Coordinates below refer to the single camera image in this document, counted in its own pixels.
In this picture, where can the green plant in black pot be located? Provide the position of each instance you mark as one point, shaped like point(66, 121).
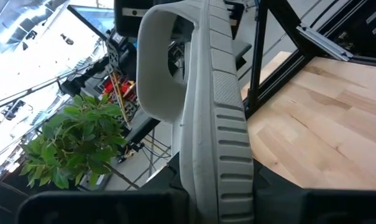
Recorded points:
point(76, 140)

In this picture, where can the white foam slide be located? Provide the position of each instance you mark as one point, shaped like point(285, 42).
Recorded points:
point(225, 124)

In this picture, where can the black drawer cabinet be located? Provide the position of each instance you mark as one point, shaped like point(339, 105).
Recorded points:
point(352, 28)

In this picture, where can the silver metal rail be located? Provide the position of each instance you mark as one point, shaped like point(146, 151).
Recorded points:
point(324, 42)

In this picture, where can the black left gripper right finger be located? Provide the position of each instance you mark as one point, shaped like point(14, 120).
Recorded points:
point(268, 180)

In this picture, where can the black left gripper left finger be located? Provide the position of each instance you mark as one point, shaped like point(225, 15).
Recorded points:
point(166, 180)

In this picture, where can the red bin storage rack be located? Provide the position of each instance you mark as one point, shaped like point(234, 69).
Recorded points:
point(113, 87)

